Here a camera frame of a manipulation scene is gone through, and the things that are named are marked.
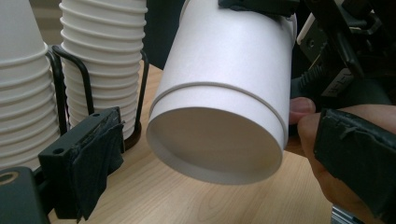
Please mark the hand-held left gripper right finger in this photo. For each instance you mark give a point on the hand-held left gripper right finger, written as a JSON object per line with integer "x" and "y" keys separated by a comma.
{"x": 364, "y": 161}

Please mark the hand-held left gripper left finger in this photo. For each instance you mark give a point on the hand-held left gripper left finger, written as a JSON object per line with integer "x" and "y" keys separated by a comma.
{"x": 87, "y": 155}

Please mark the white paper cup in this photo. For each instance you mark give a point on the white paper cup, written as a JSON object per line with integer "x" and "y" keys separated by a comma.
{"x": 224, "y": 62}

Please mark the tall stack of cups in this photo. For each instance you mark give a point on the tall stack of cups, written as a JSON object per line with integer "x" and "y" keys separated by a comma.
{"x": 102, "y": 46}

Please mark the short stack of cups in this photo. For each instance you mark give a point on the short stack of cups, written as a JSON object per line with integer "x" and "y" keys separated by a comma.
{"x": 21, "y": 93}

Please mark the long aluminium frame rail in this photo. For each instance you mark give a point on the long aluminium frame rail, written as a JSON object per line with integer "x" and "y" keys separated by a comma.
{"x": 342, "y": 216}

